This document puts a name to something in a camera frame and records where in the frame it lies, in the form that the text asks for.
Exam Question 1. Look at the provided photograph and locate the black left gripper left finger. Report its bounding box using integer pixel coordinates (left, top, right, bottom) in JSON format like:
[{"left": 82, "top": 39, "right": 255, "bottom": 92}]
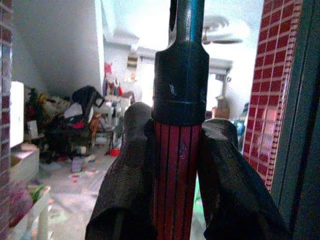
[{"left": 84, "top": 102, "right": 156, "bottom": 240}]

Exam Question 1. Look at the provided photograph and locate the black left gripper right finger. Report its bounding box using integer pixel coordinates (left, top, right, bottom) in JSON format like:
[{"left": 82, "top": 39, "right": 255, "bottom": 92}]
[{"left": 197, "top": 117, "right": 291, "bottom": 240}]

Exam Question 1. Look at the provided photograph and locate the red-handled broom with yellow bristles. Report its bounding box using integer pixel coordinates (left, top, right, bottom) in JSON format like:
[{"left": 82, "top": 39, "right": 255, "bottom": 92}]
[{"left": 150, "top": 0, "right": 210, "bottom": 240}]

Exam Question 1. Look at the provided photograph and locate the black clutter pile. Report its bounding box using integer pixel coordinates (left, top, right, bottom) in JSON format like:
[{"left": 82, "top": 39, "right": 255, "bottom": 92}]
[{"left": 44, "top": 85, "right": 106, "bottom": 161}]

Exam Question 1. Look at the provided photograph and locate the dark door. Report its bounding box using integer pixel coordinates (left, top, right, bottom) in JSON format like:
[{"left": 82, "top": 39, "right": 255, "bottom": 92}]
[{"left": 270, "top": 0, "right": 320, "bottom": 240}]

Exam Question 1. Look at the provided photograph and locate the cardboard box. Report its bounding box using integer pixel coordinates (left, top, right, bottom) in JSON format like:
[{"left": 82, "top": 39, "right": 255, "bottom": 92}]
[{"left": 9, "top": 146, "right": 41, "bottom": 181}]

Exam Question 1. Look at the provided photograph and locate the white panel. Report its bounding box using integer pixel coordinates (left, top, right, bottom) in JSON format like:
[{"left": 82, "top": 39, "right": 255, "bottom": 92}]
[{"left": 9, "top": 80, "right": 25, "bottom": 149}]

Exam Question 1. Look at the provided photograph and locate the white ceiling fan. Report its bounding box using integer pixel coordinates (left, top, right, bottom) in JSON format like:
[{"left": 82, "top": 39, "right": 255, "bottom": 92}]
[{"left": 201, "top": 14, "right": 245, "bottom": 46}]

